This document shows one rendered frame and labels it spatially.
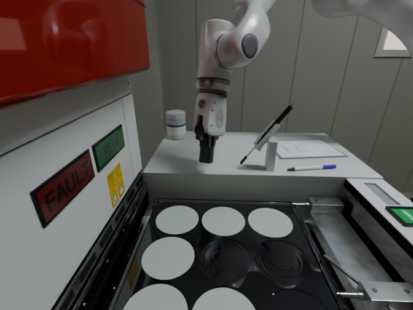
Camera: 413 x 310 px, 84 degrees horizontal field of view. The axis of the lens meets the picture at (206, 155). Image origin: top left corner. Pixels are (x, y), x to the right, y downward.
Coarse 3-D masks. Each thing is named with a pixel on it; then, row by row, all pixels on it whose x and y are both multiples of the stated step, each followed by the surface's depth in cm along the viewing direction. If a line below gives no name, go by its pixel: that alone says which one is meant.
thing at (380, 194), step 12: (348, 180) 58; (360, 180) 58; (372, 180) 58; (360, 192) 53; (372, 192) 53; (384, 192) 54; (396, 192) 53; (372, 204) 49; (384, 204) 49; (396, 204) 50; (408, 204) 49; (384, 216) 46; (396, 228) 42; (408, 228) 42; (408, 240) 40
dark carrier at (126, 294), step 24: (288, 216) 55; (144, 240) 48; (192, 240) 48; (216, 240) 48; (240, 240) 48; (264, 240) 48; (288, 240) 48; (192, 264) 42; (216, 264) 42; (240, 264) 42; (264, 264) 42; (288, 264) 42; (312, 264) 42; (192, 288) 38; (240, 288) 38; (264, 288) 38; (288, 288) 38; (312, 288) 38
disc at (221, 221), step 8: (216, 208) 58; (224, 208) 58; (208, 216) 55; (216, 216) 55; (224, 216) 55; (232, 216) 55; (240, 216) 55; (208, 224) 52; (216, 224) 52; (224, 224) 52; (232, 224) 52; (240, 224) 52; (216, 232) 50; (224, 232) 50; (232, 232) 50
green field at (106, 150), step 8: (120, 128) 46; (112, 136) 43; (120, 136) 46; (104, 144) 40; (112, 144) 43; (120, 144) 46; (96, 152) 37; (104, 152) 40; (112, 152) 43; (104, 160) 40
